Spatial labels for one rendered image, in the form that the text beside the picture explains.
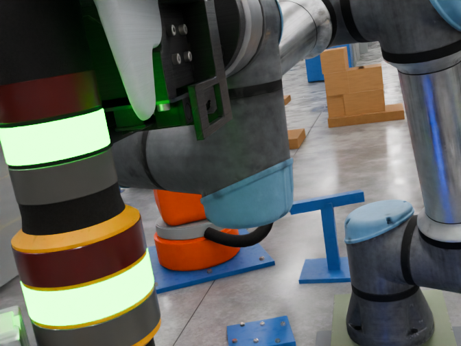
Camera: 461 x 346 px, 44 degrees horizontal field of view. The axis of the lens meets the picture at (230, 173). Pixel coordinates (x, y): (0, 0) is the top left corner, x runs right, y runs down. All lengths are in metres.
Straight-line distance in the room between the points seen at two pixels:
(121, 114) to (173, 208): 3.90
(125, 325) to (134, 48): 0.09
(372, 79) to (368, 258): 8.54
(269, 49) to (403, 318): 0.68
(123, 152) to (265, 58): 0.16
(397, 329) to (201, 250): 3.26
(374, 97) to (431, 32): 8.76
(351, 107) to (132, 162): 9.05
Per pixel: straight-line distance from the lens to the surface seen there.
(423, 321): 1.04
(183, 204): 4.15
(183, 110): 0.25
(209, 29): 0.27
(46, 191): 0.18
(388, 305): 1.00
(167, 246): 4.28
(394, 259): 0.95
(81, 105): 0.18
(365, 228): 0.95
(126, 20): 0.18
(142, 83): 0.18
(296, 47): 0.69
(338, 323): 1.12
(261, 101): 0.42
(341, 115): 9.57
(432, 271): 0.93
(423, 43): 0.73
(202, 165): 0.43
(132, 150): 0.49
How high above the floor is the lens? 1.63
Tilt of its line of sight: 13 degrees down
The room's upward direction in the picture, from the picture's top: 9 degrees counter-clockwise
